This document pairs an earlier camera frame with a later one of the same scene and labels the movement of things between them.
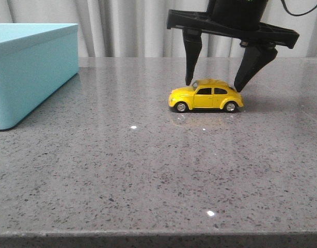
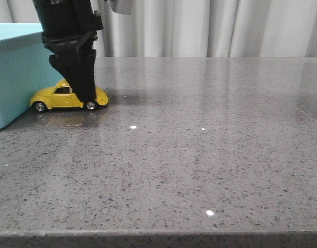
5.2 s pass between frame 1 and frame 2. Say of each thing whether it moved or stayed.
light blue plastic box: stayed
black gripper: moved
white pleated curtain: stayed
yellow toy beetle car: moved
